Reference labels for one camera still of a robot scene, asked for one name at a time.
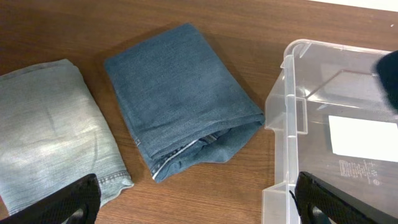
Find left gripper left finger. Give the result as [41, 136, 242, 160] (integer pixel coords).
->
[1, 174, 101, 224]

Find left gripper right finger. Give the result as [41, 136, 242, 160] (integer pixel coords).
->
[289, 172, 397, 224]

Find blue cloth bundle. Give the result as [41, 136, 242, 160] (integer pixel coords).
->
[374, 51, 398, 112]

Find folded light grey jeans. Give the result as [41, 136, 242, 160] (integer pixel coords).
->
[1, 59, 133, 214]

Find clear plastic storage bin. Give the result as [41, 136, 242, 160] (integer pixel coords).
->
[262, 39, 397, 223]

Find white label in bin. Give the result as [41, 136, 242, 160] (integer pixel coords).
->
[328, 116, 397, 162]

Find folded dark blue jeans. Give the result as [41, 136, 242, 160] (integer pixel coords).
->
[104, 24, 265, 182]

